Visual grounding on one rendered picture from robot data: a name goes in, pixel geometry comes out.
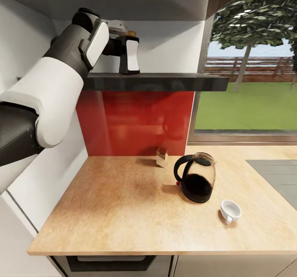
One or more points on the electric kettle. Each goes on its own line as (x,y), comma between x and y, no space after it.
(199,176)

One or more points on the bottle of coffee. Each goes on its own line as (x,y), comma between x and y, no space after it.
(128,62)

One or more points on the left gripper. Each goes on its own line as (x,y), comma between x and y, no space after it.
(115,48)

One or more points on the fixed window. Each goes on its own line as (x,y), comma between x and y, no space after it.
(254,43)

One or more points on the coffee cup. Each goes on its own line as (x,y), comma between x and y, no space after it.
(230,211)

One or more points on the water glass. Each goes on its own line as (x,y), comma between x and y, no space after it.
(161,156)

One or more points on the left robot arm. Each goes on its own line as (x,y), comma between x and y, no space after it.
(35,113)

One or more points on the fridge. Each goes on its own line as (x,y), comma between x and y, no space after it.
(25,206)

